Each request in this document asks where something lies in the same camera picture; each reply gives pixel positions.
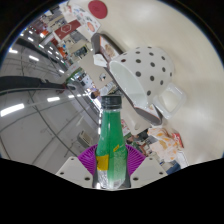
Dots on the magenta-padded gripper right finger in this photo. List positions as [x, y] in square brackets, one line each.
[150, 170]

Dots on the red sauce packet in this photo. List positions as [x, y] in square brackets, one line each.
[177, 140]

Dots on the ceiling air conditioner unit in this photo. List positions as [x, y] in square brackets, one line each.
[86, 138]

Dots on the red paper cup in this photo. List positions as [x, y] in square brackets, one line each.
[66, 29]

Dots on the crumpled white paper napkin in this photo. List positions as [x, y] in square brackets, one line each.
[100, 60]

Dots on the ceiling strip lights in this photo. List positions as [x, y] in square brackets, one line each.
[12, 109]

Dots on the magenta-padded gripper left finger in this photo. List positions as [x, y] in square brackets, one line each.
[72, 170]

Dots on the white black-dotted mug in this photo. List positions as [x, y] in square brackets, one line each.
[146, 70]

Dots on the flat round red coaster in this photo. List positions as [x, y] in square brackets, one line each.
[97, 8]

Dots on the green plastic drink bottle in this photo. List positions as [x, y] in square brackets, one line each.
[111, 140]

